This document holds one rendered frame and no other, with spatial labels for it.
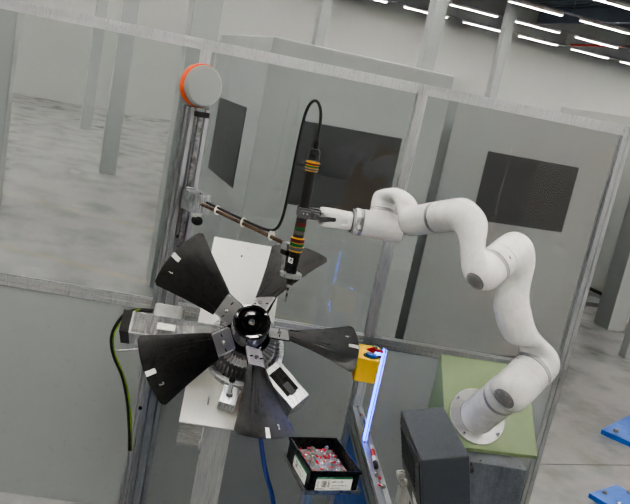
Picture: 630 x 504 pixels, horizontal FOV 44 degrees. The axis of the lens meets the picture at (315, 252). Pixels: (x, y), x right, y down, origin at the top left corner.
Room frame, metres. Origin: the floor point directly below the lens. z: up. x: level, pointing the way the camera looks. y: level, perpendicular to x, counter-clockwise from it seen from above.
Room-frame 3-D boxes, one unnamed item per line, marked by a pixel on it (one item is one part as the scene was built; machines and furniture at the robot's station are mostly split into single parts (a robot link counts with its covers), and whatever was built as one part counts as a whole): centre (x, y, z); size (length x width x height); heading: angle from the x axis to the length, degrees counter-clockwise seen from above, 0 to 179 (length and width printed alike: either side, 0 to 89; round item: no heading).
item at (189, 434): (2.68, 0.32, 0.73); 0.15 x 0.09 x 0.22; 6
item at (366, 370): (2.71, -0.27, 1.02); 0.16 x 0.10 x 0.11; 6
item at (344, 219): (2.39, -0.05, 1.58); 0.11 x 0.10 x 0.07; 97
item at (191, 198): (2.85, 0.47, 1.47); 0.10 x 0.07 x 0.08; 41
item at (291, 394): (2.41, 0.01, 0.98); 0.20 x 0.16 x 0.20; 6
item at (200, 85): (2.92, 0.54, 1.88); 0.17 x 0.15 x 0.16; 96
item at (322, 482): (2.23, -0.15, 0.85); 0.22 x 0.17 x 0.07; 22
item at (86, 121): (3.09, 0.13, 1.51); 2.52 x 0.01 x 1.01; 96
